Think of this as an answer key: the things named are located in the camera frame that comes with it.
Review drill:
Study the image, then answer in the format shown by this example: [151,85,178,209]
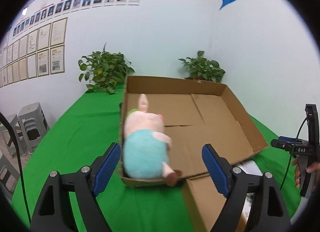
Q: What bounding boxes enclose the stacked grey stools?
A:
[1,102,50,199]

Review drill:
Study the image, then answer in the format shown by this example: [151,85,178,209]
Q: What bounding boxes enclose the black cable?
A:
[279,117,309,191]

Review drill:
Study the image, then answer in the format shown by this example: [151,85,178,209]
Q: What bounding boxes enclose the right potted green plant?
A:
[179,51,226,83]

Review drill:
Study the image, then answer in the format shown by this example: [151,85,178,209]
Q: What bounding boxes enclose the potted green plant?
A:
[179,51,226,83]
[78,49,135,95]

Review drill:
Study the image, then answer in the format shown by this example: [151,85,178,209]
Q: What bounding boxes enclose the pink pig plush toy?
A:
[123,94,182,186]

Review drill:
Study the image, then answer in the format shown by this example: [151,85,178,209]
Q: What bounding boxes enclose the large open cardboard box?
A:
[121,76,267,231]

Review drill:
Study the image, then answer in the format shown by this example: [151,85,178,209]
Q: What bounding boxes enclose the person's right hand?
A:
[292,159,320,190]

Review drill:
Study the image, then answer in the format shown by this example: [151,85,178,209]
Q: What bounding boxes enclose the green table cloth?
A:
[11,88,302,232]

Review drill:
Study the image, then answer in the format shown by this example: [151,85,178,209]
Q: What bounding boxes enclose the white plastic device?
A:
[236,160,263,231]

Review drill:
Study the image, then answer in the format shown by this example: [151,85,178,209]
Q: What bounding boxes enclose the left potted green plant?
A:
[78,49,135,95]

